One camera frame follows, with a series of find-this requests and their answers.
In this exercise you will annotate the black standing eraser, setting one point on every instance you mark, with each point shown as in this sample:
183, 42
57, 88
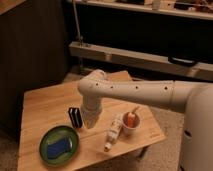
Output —
75, 117

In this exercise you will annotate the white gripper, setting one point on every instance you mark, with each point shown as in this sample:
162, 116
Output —
90, 117

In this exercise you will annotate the blue sponge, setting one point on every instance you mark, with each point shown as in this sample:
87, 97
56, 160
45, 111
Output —
58, 148

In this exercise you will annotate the long grey case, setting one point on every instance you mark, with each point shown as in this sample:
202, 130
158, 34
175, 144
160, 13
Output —
140, 60

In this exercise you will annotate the black case handle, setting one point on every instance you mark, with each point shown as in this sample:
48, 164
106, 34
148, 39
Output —
182, 62

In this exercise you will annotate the orange carrot in cup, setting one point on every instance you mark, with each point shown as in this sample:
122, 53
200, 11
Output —
131, 118

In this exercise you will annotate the white cup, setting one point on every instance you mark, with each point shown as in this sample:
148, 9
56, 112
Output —
127, 130

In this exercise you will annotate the green plate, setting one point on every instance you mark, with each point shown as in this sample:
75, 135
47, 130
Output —
52, 136

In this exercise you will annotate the metal stand pole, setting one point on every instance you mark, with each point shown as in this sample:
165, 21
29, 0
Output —
83, 69

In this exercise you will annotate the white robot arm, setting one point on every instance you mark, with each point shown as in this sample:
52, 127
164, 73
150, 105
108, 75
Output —
193, 99

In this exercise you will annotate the white lying bottle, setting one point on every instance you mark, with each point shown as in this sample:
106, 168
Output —
113, 133

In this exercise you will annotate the upper shelf with items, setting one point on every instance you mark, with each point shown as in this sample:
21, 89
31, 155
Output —
154, 6

